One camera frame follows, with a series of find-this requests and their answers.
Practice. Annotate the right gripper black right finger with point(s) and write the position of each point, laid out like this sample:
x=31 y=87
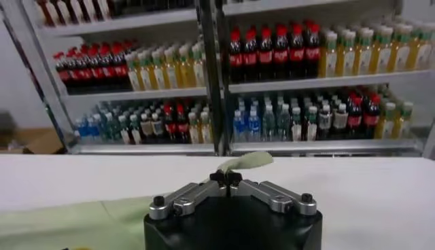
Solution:
x=272 y=197

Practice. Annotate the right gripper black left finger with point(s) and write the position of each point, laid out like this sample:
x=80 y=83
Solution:
x=190 y=198

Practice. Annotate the light green T-shirt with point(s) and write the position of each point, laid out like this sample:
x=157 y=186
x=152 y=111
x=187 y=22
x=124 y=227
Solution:
x=68 y=220

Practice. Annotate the green cap yellow drink bottle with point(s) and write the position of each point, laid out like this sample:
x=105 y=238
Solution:
x=146 y=77
x=194 y=132
x=381 y=57
x=329 y=61
x=198 y=72
x=346 y=60
x=402 y=124
x=159 y=76
x=206 y=131
x=421 y=54
x=133 y=78
x=401 y=56
x=171 y=75
x=386 y=125
x=363 y=59
x=186 y=74

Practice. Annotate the beverage cooler cabinet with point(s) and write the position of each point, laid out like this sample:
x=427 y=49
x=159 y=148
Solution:
x=323 y=146
x=142 y=148

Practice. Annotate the white cooler shelf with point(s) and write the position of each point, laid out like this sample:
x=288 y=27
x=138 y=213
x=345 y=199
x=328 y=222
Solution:
x=306 y=6
x=142 y=148
x=122 y=22
x=323 y=82
x=323 y=146
x=136 y=94

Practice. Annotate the green tinted water bottle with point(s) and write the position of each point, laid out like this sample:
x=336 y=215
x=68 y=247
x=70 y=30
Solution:
x=283 y=125
x=106 y=130
x=116 y=130
x=268 y=125

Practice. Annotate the red cap cola bottle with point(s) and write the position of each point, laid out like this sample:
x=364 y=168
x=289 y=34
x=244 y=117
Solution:
x=97 y=72
x=311 y=53
x=120 y=70
x=74 y=74
x=170 y=127
x=296 y=55
x=371 y=119
x=64 y=75
x=250 y=58
x=235 y=58
x=265 y=57
x=108 y=72
x=281 y=56
x=183 y=127
x=355 y=120
x=85 y=73

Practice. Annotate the blue drink bottle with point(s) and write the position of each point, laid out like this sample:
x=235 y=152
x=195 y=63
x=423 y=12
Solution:
x=82 y=131
x=239 y=128
x=254 y=127
x=94 y=130

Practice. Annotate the open cardboard box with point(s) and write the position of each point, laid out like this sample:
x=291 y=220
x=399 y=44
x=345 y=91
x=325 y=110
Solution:
x=37 y=141

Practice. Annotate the open glass cooler door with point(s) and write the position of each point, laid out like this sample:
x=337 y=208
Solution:
x=39 y=76

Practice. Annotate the dark grey bin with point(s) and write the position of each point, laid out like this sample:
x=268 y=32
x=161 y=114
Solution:
x=7 y=124

